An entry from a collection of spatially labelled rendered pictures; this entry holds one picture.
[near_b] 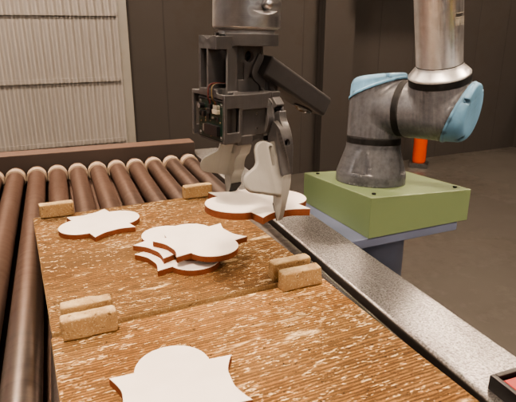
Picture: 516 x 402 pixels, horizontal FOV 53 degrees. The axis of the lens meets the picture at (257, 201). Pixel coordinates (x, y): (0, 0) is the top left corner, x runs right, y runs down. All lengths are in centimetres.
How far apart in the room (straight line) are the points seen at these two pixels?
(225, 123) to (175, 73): 363
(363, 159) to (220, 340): 62
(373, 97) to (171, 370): 73
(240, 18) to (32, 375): 43
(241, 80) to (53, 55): 343
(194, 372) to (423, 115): 69
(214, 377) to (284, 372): 7
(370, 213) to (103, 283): 53
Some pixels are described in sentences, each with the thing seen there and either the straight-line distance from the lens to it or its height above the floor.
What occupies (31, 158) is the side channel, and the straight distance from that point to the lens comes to 147.
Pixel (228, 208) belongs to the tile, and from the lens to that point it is 61.
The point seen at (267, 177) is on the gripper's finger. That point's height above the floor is 110.
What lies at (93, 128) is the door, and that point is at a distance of 405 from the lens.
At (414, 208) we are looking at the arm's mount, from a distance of 108.
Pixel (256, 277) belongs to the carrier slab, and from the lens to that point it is 71.
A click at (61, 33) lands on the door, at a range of 397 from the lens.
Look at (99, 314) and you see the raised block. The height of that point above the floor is 96.
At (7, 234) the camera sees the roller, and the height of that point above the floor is 92.
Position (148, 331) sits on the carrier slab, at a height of 94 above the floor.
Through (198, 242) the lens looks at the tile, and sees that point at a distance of 76.
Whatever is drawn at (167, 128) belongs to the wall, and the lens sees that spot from 421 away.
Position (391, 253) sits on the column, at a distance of 116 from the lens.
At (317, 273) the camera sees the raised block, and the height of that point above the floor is 95.
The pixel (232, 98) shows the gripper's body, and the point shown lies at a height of 119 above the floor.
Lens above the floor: 126
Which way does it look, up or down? 18 degrees down
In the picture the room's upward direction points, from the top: straight up
